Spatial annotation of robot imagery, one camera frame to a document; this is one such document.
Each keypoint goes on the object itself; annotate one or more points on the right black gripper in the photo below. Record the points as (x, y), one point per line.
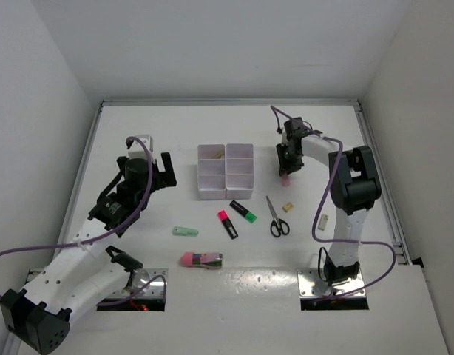
(286, 167)

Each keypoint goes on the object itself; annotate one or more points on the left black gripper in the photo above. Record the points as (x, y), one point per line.
(163, 178)

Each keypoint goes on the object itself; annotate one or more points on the pink correction tape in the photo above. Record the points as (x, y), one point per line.
(285, 181)

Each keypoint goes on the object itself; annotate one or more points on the green correction tape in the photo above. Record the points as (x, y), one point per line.
(184, 232)

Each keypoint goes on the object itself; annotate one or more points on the yellow pen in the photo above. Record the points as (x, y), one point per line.
(211, 154)

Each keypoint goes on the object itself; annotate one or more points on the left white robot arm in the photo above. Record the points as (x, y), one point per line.
(78, 278)

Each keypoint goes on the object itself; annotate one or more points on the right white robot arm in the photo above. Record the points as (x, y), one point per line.
(354, 188)

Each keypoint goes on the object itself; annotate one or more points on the tan eraser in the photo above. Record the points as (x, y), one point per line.
(287, 207)

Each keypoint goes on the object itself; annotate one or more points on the right white compartment organizer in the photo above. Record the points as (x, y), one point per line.
(239, 170)

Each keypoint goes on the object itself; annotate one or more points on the grey white eraser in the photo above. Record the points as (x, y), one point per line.
(323, 221)

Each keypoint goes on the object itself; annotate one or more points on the green cap black highlighter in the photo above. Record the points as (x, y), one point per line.
(243, 211)

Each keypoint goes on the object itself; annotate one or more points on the pink lid clip jar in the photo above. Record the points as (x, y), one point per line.
(202, 260)

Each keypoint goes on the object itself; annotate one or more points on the pink cap black highlighter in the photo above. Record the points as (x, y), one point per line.
(227, 224)

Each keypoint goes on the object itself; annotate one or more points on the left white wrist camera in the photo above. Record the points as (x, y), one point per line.
(135, 148)

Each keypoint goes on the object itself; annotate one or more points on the black handled scissors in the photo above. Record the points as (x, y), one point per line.
(278, 226)

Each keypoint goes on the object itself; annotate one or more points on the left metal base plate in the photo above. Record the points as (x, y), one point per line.
(147, 285)

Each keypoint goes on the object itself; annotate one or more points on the metal base plate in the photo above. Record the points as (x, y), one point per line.
(312, 287)
(147, 285)

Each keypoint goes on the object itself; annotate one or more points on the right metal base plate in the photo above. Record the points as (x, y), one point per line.
(312, 287)

